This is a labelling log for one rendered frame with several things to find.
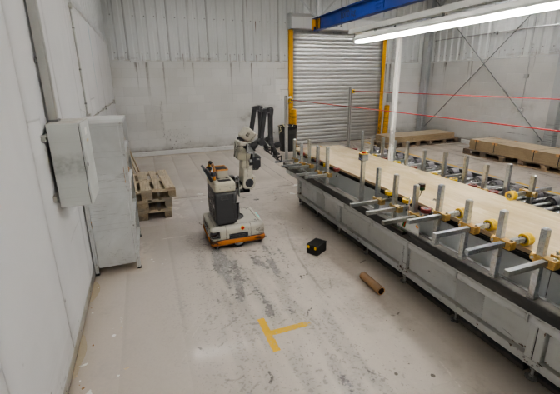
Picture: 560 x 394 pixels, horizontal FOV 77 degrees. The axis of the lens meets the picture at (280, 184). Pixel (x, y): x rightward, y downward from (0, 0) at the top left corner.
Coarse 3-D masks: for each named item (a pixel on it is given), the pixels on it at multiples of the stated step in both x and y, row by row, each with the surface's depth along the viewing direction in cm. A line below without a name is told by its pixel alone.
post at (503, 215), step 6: (504, 210) 213; (504, 216) 213; (498, 222) 217; (504, 222) 215; (498, 228) 217; (504, 228) 216; (498, 234) 218; (504, 234) 217; (492, 252) 223; (498, 252) 220; (492, 258) 224; (498, 258) 221; (492, 264) 224; (498, 264) 223; (492, 270) 225
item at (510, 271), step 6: (522, 264) 188; (528, 264) 188; (534, 264) 188; (540, 264) 189; (546, 264) 191; (504, 270) 184; (510, 270) 183; (516, 270) 183; (522, 270) 185; (528, 270) 187; (510, 276) 183
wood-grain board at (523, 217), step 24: (360, 168) 421; (384, 168) 419; (408, 168) 418; (408, 192) 329; (432, 192) 328; (456, 192) 327; (480, 192) 326; (480, 216) 271; (528, 216) 270; (552, 216) 269; (552, 240) 230
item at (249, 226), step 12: (240, 216) 450; (252, 216) 446; (204, 228) 456; (216, 228) 412; (228, 228) 416; (240, 228) 420; (252, 228) 426; (216, 240) 414; (228, 240) 419; (240, 240) 424; (252, 240) 431
